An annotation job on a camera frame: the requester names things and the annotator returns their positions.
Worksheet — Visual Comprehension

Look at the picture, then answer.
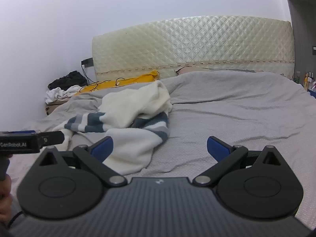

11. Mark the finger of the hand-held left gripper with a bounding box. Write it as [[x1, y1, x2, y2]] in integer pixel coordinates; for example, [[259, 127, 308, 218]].
[[39, 131, 65, 146]]

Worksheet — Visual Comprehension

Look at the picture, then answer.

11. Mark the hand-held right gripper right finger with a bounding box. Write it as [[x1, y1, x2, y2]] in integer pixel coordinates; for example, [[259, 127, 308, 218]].
[[193, 136, 284, 187]]

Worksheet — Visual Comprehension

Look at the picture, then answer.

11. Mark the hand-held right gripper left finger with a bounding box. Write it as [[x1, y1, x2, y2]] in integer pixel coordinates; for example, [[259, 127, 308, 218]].
[[33, 136, 128, 187]]

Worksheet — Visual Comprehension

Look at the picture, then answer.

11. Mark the white striped sweater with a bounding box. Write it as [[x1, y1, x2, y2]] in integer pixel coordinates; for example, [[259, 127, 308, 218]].
[[53, 80, 173, 176]]

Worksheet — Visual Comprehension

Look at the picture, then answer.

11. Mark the person's left hand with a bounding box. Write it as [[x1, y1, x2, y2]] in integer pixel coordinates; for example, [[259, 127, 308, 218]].
[[0, 173, 13, 218]]

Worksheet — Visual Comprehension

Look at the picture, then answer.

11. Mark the wooden nightstand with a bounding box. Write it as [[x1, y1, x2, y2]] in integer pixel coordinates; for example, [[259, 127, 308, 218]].
[[44, 99, 70, 116]]

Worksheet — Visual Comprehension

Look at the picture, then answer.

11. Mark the grey bed cover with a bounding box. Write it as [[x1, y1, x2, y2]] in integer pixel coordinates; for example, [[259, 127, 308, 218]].
[[7, 70, 316, 228]]

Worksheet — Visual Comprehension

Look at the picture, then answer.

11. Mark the white crumpled cloth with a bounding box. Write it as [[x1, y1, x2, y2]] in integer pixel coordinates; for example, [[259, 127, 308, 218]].
[[45, 85, 82, 104]]

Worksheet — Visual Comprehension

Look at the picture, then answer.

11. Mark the black cloth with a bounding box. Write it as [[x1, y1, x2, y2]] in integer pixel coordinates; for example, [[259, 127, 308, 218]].
[[48, 71, 88, 91]]

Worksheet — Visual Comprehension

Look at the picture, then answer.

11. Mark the yellow cloth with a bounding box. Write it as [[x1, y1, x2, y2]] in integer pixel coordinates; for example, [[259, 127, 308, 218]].
[[74, 70, 160, 97]]

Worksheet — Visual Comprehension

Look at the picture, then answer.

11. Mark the cream quilted headboard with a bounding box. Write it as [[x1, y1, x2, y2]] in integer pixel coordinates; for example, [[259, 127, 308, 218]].
[[92, 15, 296, 82]]

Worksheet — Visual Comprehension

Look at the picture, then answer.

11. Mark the grey wardrobe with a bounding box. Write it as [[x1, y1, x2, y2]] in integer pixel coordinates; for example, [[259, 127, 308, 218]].
[[283, 0, 316, 80]]

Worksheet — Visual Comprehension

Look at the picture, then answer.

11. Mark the black wrist strap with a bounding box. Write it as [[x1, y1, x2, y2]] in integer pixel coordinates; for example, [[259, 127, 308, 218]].
[[7, 210, 24, 229]]

